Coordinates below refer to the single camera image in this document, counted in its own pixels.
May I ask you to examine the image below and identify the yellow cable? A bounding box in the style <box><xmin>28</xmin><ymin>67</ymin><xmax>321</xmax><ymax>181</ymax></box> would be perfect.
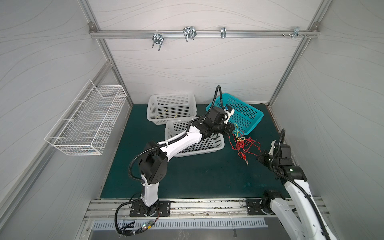
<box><xmin>232</xmin><ymin>122</ymin><xmax>245</xmax><ymax>142</ymax></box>
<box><xmin>157</xmin><ymin>108</ymin><xmax>179</xmax><ymax>119</ymax></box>

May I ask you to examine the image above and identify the red cable tangle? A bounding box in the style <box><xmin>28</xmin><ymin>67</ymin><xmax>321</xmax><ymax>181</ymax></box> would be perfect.
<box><xmin>228</xmin><ymin>131</ymin><xmax>262</xmax><ymax>160</ymax></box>

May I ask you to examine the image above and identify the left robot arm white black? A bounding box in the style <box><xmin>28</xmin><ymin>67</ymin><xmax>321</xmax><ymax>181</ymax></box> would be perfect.
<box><xmin>128</xmin><ymin>85</ymin><xmax>235</xmax><ymax>215</ymax></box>

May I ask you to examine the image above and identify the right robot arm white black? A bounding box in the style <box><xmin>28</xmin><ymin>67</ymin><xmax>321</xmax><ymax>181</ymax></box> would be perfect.
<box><xmin>258</xmin><ymin>129</ymin><xmax>336</xmax><ymax>240</ymax></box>

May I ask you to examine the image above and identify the red alligator clip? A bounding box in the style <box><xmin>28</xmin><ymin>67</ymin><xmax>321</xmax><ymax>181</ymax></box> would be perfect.
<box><xmin>238</xmin><ymin>152</ymin><xmax>249</xmax><ymax>166</ymax></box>

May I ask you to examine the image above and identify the teal plastic basket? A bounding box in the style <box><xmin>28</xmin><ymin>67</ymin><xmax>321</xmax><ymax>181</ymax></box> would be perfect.
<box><xmin>222</xmin><ymin>93</ymin><xmax>264</xmax><ymax>135</ymax></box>

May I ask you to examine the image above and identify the white plastic basket near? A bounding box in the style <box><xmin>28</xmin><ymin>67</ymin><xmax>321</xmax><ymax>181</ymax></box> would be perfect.
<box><xmin>165</xmin><ymin>120</ymin><xmax>225</xmax><ymax>158</ymax></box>

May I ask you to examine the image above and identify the white plastic basket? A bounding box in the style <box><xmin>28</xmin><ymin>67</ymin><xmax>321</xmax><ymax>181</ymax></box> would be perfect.
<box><xmin>165</xmin><ymin>120</ymin><xmax>225</xmax><ymax>158</ymax></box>
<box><xmin>147</xmin><ymin>93</ymin><xmax>197</xmax><ymax>125</ymax></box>

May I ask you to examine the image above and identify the white plastic basket far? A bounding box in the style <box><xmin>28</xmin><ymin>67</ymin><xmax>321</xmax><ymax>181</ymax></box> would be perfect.
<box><xmin>147</xmin><ymin>93</ymin><xmax>197</xmax><ymax>125</ymax></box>

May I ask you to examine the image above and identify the metal hook clamp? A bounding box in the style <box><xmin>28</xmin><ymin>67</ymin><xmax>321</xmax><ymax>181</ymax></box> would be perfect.
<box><xmin>221</xmin><ymin>27</ymin><xmax>227</xmax><ymax>39</ymax></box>
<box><xmin>183</xmin><ymin>27</ymin><xmax>197</xmax><ymax>42</ymax></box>
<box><xmin>282</xmin><ymin>27</ymin><xmax>309</xmax><ymax>39</ymax></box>
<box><xmin>152</xmin><ymin>33</ymin><xmax>164</xmax><ymax>51</ymax></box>

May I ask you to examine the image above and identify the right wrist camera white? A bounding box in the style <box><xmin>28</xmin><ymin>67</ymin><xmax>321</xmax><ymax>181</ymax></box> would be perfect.
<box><xmin>269</xmin><ymin>140</ymin><xmax>276</xmax><ymax>156</ymax></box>

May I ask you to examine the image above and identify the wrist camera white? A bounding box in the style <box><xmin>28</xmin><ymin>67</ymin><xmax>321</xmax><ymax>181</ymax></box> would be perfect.
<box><xmin>224</xmin><ymin>105</ymin><xmax>235</xmax><ymax>125</ymax></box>
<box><xmin>269</xmin><ymin>140</ymin><xmax>276</xmax><ymax>156</ymax></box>

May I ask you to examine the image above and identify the black cable in basket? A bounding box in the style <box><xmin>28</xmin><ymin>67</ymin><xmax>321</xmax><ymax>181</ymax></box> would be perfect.
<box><xmin>194</xmin><ymin>133</ymin><xmax>220</xmax><ymax>151</ymax></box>

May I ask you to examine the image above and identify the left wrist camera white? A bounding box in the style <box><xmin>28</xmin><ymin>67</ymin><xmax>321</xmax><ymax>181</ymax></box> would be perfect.
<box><xmin>224</xmin><ymin>105</ymin><xmax>235</xmax><ymax>125</ymax></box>

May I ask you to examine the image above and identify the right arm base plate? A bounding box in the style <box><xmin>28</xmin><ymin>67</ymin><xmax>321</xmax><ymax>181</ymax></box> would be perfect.
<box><xmin>241</xmin><ymin>198</ymin><xmax>272</xmax><ymax>216</ymax></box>

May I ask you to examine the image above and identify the white vented cable duct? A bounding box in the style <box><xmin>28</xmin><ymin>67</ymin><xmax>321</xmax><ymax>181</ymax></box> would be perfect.
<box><xmin>92</xmin><ymin>218</ymin><xmax>268</xmax><ymax>231</ymax></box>

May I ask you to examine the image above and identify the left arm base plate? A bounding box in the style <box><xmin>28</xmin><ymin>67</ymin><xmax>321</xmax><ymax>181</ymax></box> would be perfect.
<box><xmin>130</xmin><ymin>200</ymin><xmax>171</xmax><ymax>218</ymax></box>

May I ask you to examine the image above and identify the white wire wall basket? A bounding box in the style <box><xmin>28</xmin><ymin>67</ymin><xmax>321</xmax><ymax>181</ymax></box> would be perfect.
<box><xmin>45</xmin><ymin>80</ymin><xmax>127</xmax><ymax>156</ymax></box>

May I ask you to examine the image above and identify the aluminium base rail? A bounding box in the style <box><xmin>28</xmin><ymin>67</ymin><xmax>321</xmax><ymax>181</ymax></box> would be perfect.
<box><xmin>83</xmin><ymin>197</ymin><xmax>331</xmax><ymax>221</ymax></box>

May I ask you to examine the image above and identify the aluminium crossbar rail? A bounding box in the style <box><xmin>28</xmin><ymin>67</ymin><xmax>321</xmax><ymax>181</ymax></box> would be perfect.
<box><xmin>90</xmin><ymin>29</ymin><xmax>321</xmax><ymax>39</ymax></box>

